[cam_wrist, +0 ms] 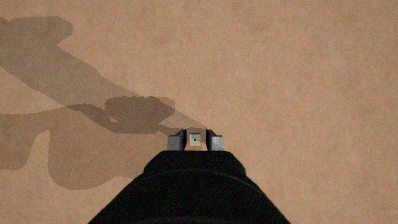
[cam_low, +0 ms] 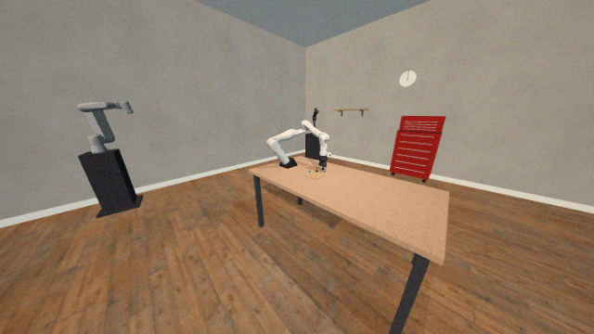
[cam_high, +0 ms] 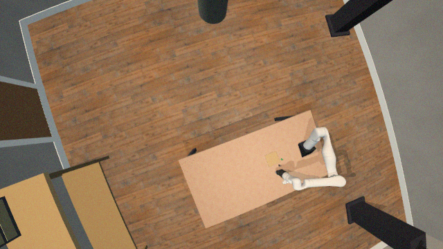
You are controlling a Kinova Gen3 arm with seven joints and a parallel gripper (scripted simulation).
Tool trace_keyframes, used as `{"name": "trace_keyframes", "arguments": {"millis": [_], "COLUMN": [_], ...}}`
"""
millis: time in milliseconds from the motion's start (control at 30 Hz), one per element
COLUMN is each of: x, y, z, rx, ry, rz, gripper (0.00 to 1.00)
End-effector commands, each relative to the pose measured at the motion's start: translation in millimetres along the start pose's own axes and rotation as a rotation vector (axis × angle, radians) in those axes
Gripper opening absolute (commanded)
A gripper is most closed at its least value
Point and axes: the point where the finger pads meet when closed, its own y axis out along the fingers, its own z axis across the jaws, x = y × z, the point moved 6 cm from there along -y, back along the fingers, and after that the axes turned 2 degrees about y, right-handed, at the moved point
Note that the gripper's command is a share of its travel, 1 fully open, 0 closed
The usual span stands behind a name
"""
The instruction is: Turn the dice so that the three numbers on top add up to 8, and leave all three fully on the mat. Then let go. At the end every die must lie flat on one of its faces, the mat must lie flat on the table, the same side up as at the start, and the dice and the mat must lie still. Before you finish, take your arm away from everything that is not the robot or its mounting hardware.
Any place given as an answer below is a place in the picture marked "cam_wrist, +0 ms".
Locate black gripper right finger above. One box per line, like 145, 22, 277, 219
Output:
206, 129, 223, 151

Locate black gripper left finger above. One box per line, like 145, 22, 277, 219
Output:
168, 129, 187, 150

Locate white die with black pips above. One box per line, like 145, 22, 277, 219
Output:
189, 133, 201, 146

